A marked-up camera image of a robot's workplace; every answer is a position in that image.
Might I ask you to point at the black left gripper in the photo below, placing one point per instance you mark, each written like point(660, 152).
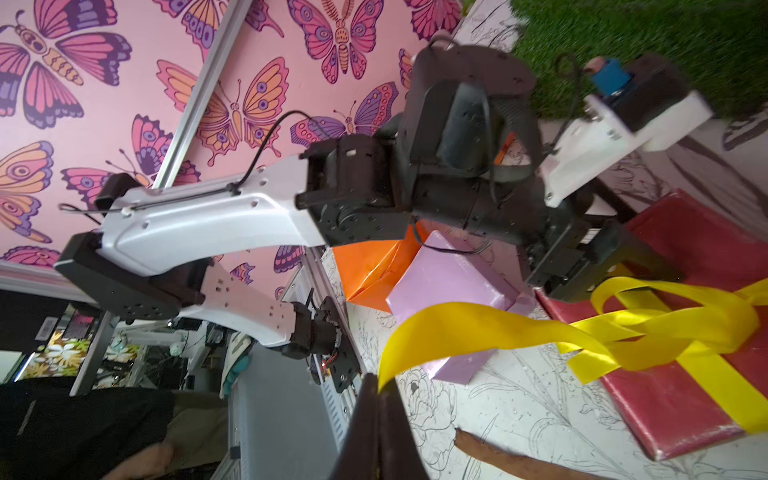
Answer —
point(480, 163)

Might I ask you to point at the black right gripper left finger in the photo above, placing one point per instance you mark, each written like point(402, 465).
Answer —
point(358, 458)

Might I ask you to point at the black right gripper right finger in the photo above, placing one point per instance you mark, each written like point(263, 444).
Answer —
point(398, 453)

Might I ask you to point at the brown ribbon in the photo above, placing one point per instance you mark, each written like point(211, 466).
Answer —
point(520, 466)

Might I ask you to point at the lilac gift box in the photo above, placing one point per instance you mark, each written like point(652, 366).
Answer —
point(438, 275)

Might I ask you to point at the large orange gift box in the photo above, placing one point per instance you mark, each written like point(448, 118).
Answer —
point(370, 270)

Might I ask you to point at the yellow ribbon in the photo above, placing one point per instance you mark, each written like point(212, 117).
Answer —
point(637, 325)

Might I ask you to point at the dark red gift box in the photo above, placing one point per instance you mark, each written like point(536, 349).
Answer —
point(666, 410)

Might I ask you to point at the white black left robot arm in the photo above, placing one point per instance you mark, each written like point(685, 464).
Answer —
point(153, 256)

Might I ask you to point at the green artificial grass mat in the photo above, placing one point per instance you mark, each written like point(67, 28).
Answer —
point(719, 46)

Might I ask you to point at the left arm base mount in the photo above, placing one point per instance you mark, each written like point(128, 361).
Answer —
point(320, 333)

